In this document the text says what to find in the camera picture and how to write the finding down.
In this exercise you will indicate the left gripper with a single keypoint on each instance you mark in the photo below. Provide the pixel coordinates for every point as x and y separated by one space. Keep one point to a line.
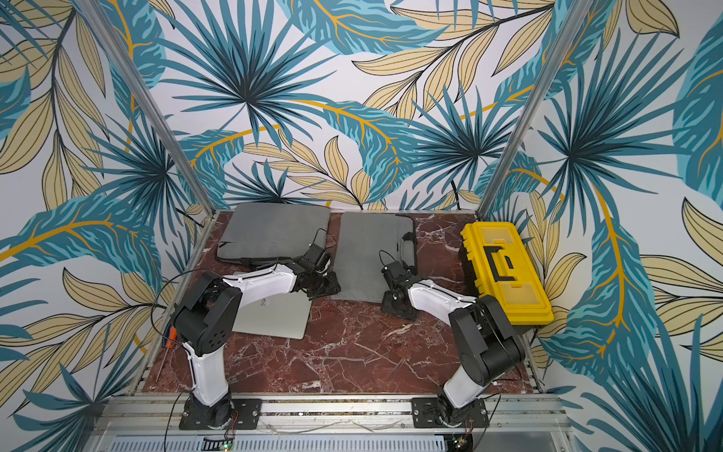
332 289

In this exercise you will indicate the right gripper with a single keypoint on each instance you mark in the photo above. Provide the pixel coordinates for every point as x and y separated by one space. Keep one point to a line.
395 302

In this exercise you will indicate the silver laptop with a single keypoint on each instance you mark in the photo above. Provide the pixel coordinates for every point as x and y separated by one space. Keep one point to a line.
269 306

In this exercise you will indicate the grey laptop sleeve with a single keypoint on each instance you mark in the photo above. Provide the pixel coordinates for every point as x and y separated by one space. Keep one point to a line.
366 243

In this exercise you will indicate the grey zippered laptop bag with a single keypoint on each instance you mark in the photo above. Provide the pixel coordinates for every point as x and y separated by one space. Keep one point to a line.
259 232

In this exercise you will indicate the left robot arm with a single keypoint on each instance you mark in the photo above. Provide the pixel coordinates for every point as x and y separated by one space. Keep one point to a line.
204 322

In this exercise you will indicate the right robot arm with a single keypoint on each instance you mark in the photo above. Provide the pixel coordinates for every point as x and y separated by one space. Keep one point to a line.
487 343

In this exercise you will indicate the yellow black toolbox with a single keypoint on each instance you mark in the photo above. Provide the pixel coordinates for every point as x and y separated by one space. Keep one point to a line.
502 268

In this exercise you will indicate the white ventilation grille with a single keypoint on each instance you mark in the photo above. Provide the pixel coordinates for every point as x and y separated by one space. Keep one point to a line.
296 442

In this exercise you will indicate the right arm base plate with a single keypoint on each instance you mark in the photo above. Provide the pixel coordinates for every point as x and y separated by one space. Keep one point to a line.
438 412

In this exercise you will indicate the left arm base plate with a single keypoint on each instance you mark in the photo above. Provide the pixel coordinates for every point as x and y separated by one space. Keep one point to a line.
227 413

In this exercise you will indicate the orange handled screwdriver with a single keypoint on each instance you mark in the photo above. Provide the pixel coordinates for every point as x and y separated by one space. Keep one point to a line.
167 344

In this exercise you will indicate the aluminium front rail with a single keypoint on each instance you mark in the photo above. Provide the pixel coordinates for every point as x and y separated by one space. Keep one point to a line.
156 414

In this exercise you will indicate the right aluminium frame post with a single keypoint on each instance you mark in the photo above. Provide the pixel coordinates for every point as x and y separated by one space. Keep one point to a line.
548 71

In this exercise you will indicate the aluminium frame post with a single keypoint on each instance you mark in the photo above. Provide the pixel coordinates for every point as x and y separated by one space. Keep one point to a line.
548 71
101 26

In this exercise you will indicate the left aluminium frame post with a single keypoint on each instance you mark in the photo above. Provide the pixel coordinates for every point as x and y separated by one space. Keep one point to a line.
101 26

